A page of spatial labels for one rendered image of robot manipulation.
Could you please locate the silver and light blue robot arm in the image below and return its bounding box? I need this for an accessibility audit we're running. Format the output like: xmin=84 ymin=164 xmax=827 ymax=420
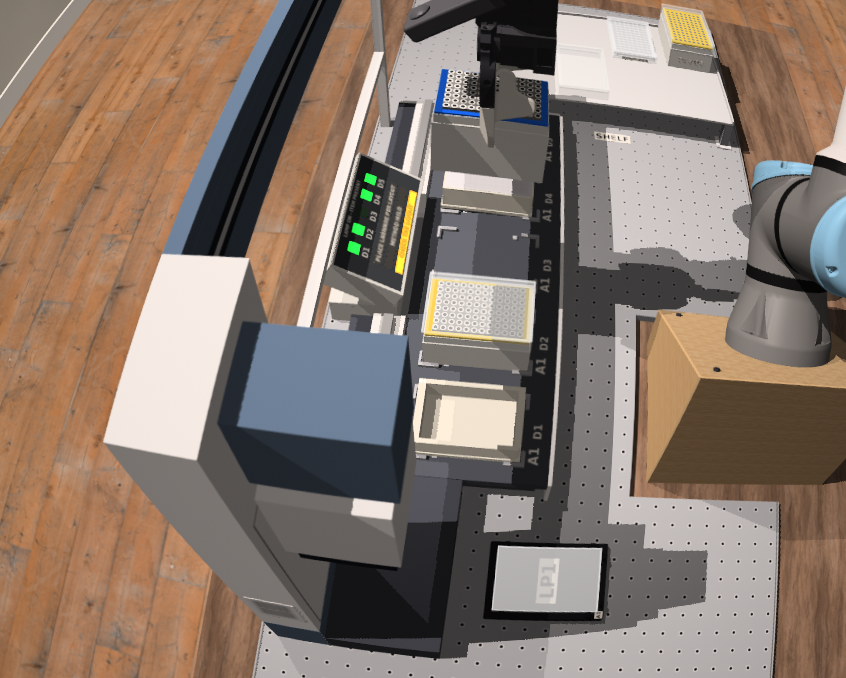
xmin=403 ymin=0 xmax=846 ymax=368

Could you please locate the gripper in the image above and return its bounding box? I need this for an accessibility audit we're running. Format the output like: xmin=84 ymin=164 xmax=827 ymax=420
xmin=475 ymin=0 xmax=558 ymax=148

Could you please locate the cream one-well reservoir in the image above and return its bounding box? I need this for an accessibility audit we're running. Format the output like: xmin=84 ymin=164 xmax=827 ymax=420
xmin=413 ymin=378 xmax=526 ymax=462

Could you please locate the light grey rectangular panel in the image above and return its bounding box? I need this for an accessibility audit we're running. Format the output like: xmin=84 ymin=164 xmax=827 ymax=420
xmin=491 ymin=546 xmax=602 ymax=613

